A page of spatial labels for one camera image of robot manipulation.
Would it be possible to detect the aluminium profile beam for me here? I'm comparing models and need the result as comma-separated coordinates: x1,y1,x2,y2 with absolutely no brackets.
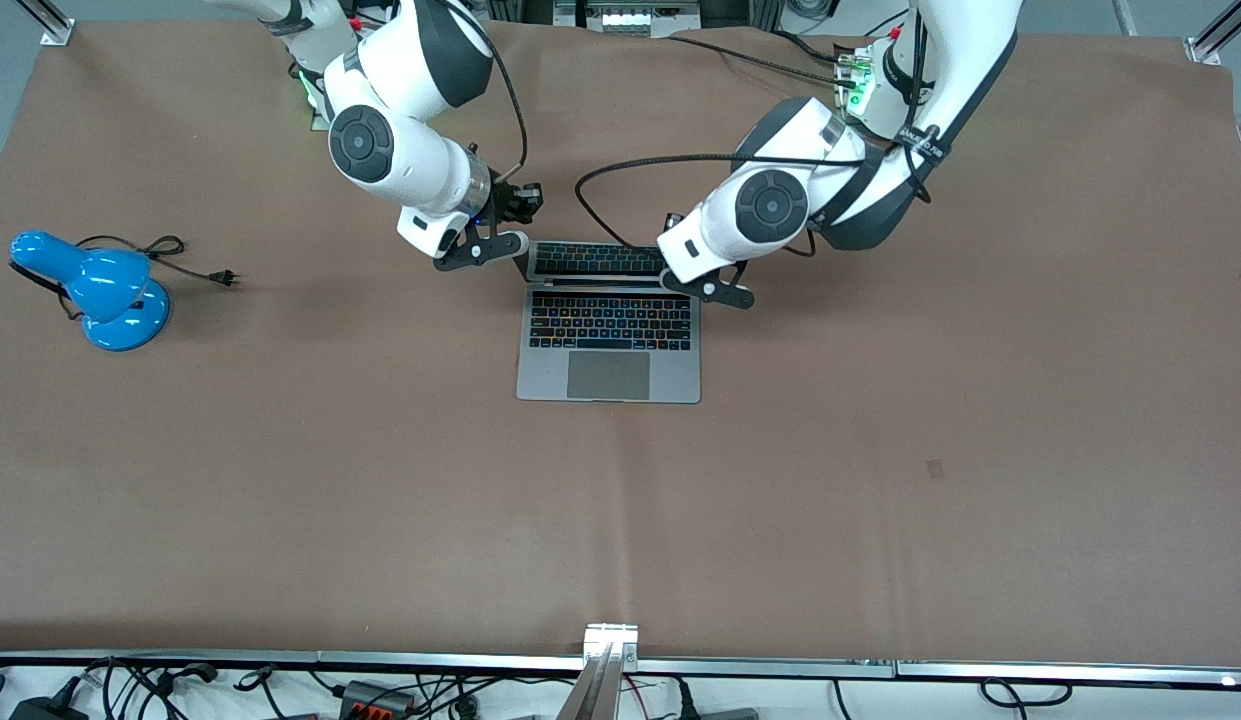
555,622,641,720

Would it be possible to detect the black cable to arm base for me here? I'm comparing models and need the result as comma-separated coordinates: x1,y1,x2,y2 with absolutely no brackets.
668,35,861,91

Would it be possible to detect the black cable tangle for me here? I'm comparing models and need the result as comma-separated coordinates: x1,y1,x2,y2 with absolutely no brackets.
80,655,221,720

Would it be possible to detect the black cable loop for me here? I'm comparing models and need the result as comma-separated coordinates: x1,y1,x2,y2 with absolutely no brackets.
980,677,1063,711

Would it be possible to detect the black power adapter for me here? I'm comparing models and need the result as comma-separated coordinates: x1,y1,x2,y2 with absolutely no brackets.
8,678,89,720

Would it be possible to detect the aluminium table edge rail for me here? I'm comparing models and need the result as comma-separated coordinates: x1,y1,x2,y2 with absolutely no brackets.
0,650,1241,687

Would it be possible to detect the grey power strip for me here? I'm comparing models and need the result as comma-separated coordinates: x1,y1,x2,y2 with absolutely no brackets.
553,0,703,39

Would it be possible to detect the aluminium corner post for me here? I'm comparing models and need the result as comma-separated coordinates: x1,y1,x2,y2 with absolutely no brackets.
15,0,77,47
1185,0,1241,67

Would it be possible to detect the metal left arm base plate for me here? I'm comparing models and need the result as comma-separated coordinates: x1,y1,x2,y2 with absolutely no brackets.
832,40,881,126

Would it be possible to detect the black lamp cord with plug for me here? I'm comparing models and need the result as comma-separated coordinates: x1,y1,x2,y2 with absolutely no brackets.
20,235,243,323

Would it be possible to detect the grey orange power adapter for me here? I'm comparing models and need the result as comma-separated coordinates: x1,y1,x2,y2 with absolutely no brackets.
338,680,417,717

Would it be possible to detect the brown table cover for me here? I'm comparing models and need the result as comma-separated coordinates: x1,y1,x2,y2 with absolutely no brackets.
0,18,1241,667

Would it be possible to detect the black plug block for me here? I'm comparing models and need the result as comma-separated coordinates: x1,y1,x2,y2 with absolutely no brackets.
670,680,761,720

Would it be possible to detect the grey open-lid laptop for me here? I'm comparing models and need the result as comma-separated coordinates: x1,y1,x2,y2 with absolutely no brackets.
516,240,703,405

